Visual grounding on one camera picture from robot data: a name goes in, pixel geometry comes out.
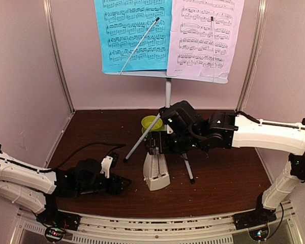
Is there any purple sheet music page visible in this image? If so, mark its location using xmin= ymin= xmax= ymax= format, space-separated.
xmin=166 ymin=0 xmax=245 ymax=84

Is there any white music stand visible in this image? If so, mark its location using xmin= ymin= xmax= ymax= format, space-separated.
xmin=101 ymin=16 xmax=231 ymax=185

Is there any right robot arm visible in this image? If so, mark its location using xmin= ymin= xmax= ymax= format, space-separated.
xmin=145 ymin=101 xmax=305 ymax=225

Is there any blue sheet music page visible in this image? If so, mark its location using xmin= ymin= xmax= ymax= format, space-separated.
xmin=94 ymin=0 xmax=172 ymax=74

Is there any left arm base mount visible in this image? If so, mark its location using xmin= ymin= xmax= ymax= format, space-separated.
xmin=34 ymin=211 xmax=81 ymax=243

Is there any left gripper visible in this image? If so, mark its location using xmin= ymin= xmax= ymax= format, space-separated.
xmin=77 ymin=171 xmax=132 ymax=195

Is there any green plastic plate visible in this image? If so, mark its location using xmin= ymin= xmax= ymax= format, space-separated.
xmin=141 ymin=127 xmax=152 ymax=140

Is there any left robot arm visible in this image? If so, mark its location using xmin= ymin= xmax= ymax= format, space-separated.
xmin=0 ymin=144 xmax=132 ymax=226

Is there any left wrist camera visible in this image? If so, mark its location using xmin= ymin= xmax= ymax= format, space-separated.
xmin=100 ymin=151 xmax=119 ymax=178

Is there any green plastic bowl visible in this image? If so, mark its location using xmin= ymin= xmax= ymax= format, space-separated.
xmin=141 ymin=115 xmax=165 ymax=133

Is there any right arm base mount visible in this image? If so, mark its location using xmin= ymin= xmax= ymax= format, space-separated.
xmin=233 ymin=211 xmax=277 ymax=242

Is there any grey metronome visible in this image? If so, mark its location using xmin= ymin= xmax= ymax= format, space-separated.
xmin=143 ymin=153 xmax=170 ymax=191

